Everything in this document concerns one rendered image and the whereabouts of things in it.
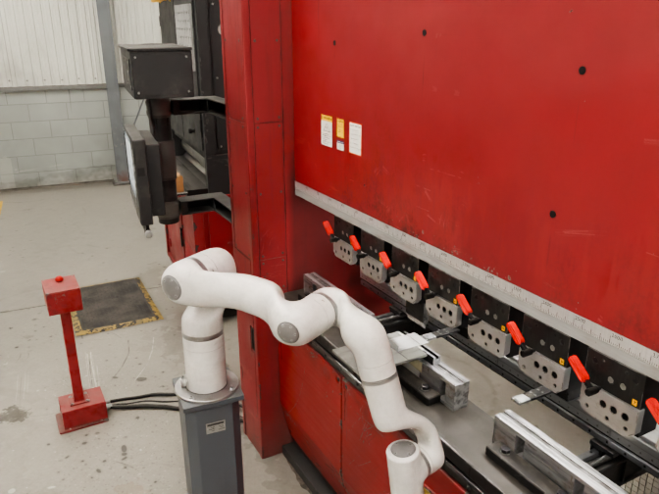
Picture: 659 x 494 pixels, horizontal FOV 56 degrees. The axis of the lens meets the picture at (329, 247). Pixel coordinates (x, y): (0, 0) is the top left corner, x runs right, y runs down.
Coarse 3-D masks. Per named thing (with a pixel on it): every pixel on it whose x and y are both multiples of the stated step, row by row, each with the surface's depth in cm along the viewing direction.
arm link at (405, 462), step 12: (396, 444) 154; (408, 444) 153; (396, 456) 150; (408, 456) 150; (420, 456) 151; (396, 468) 150; (408, 468) 149; (420, 468) 152; (396, 480) 151; (408, 480) 150; (420, 480) 152; (396, 492) 153; (408, 492) 152; (420, 492) 154
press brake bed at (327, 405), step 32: (288, 352) 279; (320, 352) 250; (288, 384) 286; (320, 384) 255; (352, 384) 231; (288, 416) 295; (320, 416) 260; (352, 416) 233; (288, 448) 308; (320, 448) 266; (352, 448) 238; (384, 448) 215; (320, 480) 286; (352, 480) 243; (384, 480) 219; (448, 480) 184
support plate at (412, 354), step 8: (392, 336) 218; (336, 352) 207; (344, 352) 207; (392, 352) 207; (400, 352) 207; (408, 352) 207; (416, 352) 207; (424, 352) 207; (344, 360) 202; (352, 360) 202; (400, 360) 202; (408, 360) 203; (352, 368) 198
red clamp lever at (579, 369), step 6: (570, 360) 144; (576, 360) 144; (576, 366) 143; (582, 366) 143; (576, 372) 143; (582, 372) 142; (582, 378) 142; (588, 378) 142; (588, 384) 142; (588, 390) 140; (594, 390) 141; (588, 396) 141
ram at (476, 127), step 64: (320, 0) 225; (384, 0) 191; (448, 0) 166; (512, 0) 147; (576, 0) 132; (640, 0) 119; (320, 64) 232; (384, 64) 196; (448, 64) 170; (512, 64) 150; (576, 64) 134; (640, 64) 121; (320, 128) 241; (384, 128) 202; (448, 128) 174; (512, 128) 153; (576, 128) 137; (640, 128) 123; (320, 192) 250; (384, 192) 208; (448, 192) 179; (512, 192) 157; (576, 192) 140; (640, 192) 126; (512, 256) 161; (576, 256) 143; (640, 256) 128; (640, 320) 131
